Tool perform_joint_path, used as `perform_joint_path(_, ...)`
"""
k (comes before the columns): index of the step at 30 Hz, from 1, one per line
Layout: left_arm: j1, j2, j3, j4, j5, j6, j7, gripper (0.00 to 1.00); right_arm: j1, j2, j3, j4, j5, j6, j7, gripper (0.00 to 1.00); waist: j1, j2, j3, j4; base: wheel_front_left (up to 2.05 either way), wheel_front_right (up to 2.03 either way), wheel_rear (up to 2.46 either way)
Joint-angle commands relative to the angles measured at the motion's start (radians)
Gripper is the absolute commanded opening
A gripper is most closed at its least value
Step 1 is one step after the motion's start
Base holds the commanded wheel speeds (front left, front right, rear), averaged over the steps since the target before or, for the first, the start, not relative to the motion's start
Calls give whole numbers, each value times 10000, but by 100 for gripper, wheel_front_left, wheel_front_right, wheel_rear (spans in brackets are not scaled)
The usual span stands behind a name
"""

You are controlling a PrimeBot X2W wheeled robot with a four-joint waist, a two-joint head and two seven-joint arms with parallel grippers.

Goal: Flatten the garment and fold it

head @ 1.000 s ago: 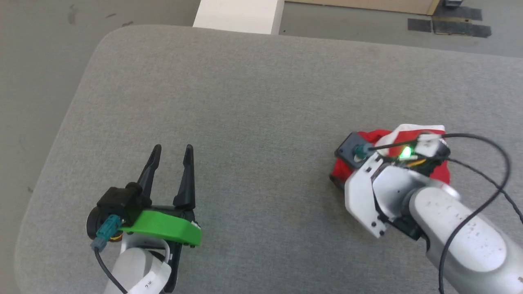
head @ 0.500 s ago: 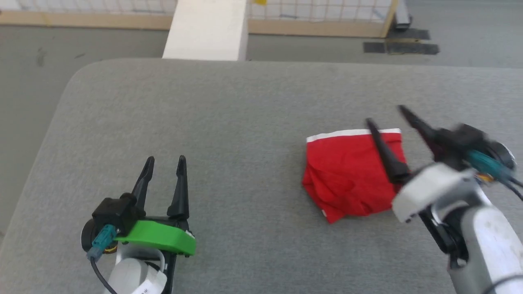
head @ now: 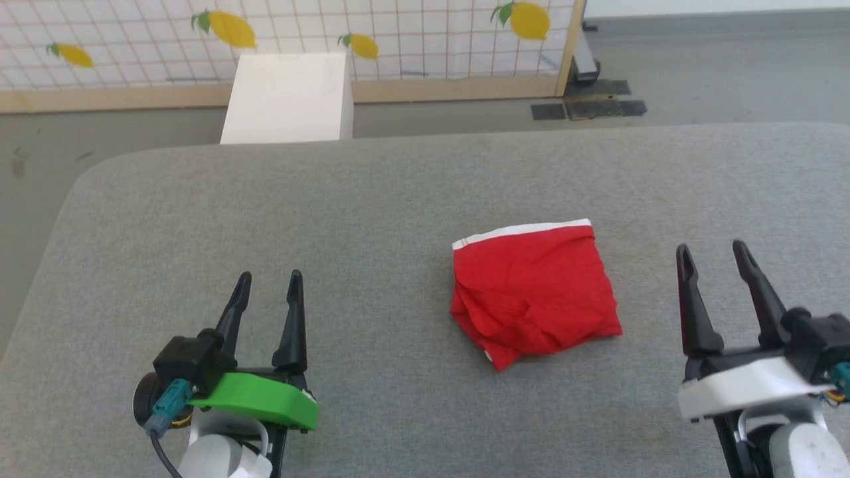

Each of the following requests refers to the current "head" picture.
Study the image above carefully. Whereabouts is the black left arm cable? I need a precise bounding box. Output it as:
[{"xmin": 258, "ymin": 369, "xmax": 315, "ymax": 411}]
[{"xmin": 149, "ymin": 432, "xmax": 184, "ymax": 478}]

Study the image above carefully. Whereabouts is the grid partition panel wooden frame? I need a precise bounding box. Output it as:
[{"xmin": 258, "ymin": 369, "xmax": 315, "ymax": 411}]
[{"xmin": 0, "ymin": 0, "xmax": 588, "ymax": 115}]

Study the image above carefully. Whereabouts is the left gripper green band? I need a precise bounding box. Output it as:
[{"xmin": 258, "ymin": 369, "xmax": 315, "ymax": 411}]
[{"xmin": 187, "ymin": 269, "xmax": 320, "ymax": 432}]

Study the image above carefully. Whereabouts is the white rectangular box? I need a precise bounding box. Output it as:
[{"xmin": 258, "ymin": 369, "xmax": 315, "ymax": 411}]
[{"xmin": 219, "ymin": 52, "xmax": 355, "ymax": 145}]

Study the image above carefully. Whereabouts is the red garment white waistband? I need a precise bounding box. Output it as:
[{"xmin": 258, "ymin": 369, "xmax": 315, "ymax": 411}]
[{"xmin": 450, "ymin": 218, "xmax": 624, "ymax": 373}]

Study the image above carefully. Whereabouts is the teal left camera connector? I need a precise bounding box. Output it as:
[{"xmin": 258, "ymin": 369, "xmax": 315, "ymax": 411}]
[{"xmin": 144, "ymin": 378, "xmax": 201, "ymax": 438}]

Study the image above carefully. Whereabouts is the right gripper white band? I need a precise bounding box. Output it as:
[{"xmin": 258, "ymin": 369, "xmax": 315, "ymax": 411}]
[{"xmin": 675, "ymin": 238, "xmax": 835, "ymax": 423}]

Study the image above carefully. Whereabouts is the grey fabric sofa seat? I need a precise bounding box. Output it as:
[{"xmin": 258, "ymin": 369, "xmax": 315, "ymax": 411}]
[{"xmin": 0, "ymin": 121, "xmax": 850, "ymax": 478}]

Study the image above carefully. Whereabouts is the grey metal stand foot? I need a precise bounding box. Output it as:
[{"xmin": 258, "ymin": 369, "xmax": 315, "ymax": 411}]
[{"xmin": 572, "ymin": 28, "xmax": 602, "ymax": 84}]

